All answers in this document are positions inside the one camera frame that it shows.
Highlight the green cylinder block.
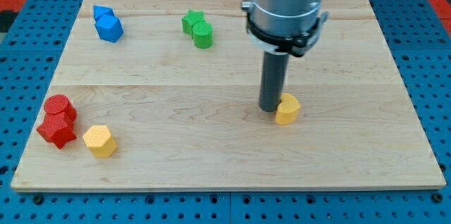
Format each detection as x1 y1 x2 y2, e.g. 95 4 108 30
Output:
192 22 214 49

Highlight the yellow heart block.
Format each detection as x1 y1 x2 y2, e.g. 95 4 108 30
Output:
275 93 301 125

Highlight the yellow hexagon block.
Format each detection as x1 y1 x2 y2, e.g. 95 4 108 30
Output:
82 125 118 158

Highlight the red cylinder block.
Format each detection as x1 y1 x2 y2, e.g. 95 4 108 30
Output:
44 94 77 120

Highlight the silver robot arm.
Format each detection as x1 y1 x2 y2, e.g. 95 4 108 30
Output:
241 0 328 57

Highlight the green star block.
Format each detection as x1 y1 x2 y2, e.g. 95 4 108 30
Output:
181 10 205 35

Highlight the blue triangle block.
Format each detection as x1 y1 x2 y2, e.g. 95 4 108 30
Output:
93 5 114 22

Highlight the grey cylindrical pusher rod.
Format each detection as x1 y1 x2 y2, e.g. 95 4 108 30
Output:
259 52 288 112

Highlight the blue cube block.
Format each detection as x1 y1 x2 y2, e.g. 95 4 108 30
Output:
94 15 123 43

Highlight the red star block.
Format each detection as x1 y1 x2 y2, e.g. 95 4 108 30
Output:
36 113 77 149

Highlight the wooden board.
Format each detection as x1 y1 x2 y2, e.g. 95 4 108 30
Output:
11 0 446 192

